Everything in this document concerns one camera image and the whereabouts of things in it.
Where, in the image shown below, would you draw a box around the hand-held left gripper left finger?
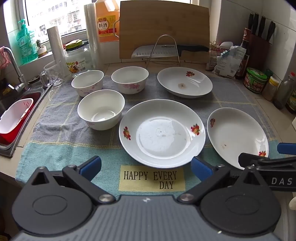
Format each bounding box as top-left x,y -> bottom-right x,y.
30,156 -> 116,205

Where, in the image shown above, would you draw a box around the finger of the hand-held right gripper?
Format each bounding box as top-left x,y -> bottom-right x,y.
277,142 -> 296,155
238,152 -> 296,172

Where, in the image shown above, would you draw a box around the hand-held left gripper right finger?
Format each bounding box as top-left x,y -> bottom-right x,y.
177,156 -> 266,205

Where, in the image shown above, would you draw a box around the white bowl pink flowers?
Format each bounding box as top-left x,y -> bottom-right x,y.
77,89 -> 125,130
71,70 -> 104,97
111,68 -> 149,95

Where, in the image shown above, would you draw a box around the large white fruit-print plate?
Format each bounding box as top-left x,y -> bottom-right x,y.
119,99 -> 206,169

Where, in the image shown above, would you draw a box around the white fruit-print plate brown stain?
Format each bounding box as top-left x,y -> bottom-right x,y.
157,67 -> 213,98

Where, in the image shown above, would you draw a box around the grey blue printed towel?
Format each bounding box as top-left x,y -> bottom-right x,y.
15,74 -> 281,197

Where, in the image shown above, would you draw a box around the dark glass bottle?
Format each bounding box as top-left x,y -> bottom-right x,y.
285,88 -> 296,114

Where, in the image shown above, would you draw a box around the grey plastic bottle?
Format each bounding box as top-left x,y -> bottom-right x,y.
273,72 -> 296,109

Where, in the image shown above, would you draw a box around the yellow lid jar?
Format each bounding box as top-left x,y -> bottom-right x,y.
262,76 -> 279,101

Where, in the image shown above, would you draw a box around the green lid sauce jar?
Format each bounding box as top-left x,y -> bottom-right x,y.
244,67 -> 269,93

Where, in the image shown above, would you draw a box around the steel sink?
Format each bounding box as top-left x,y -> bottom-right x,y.
0,79 -> 52,158

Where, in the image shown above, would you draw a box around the red basin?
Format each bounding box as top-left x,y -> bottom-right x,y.
0,91 -> 41,144

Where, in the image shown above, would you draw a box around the white plastic basket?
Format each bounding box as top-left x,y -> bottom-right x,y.
0,98 -> 34,135

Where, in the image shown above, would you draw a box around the dark soy sauce bottle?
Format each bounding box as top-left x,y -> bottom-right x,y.
235,28 -> 251,79

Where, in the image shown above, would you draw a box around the clear glass mug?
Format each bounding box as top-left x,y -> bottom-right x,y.
40,61 -> 65,87

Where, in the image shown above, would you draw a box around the white blue crumpled packet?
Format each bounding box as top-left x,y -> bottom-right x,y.
213,46 -> 247,78

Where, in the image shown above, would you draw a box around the dark red knife block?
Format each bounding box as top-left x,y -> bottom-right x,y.
248,34 -> 271,70

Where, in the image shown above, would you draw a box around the glass jar green lid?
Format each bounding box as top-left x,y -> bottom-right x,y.
65,39 -> 92,78

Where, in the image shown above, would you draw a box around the red label packet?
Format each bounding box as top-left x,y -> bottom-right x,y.
206,42 -> 234,70

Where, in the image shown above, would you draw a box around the steel faucet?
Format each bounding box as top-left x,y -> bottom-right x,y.
2,47 -> 29,92

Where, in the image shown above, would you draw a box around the steel chef's knife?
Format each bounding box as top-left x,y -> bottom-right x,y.
131,44 -> 209,59

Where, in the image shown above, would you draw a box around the small potted plant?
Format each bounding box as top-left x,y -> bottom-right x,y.
36,40 -> 48,58

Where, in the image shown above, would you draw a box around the tall clear plastic wrap roll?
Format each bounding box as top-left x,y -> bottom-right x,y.
84,3 -> 100,70

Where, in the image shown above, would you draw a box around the green dish soap bottle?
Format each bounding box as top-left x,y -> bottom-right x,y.
16,19 -> 38,65

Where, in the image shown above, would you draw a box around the pink cloth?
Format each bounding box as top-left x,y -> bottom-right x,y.
0,46 -> 10,69

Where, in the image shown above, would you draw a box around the orange cooking wine bottle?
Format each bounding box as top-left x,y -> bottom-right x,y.
95,0 -> 121,43

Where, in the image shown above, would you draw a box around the bamboo cutting board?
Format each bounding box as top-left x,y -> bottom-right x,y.
119,0 -> 210,64

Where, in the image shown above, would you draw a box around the window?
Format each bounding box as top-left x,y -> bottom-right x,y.
23,0 -> 97,37

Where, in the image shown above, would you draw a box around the metal wire rack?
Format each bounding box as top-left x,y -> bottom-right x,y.
142,35 -> 181,69

